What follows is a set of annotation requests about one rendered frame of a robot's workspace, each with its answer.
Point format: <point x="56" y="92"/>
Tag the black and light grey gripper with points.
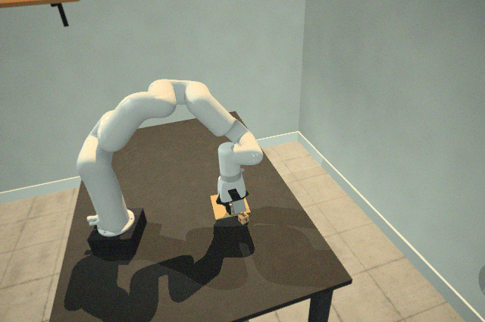
<point x="223" y="194"/>

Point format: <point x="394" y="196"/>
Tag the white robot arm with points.
<point x="94" y="161"/>

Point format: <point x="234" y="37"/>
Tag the tan square mat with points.
<point x="220" y="210"/>

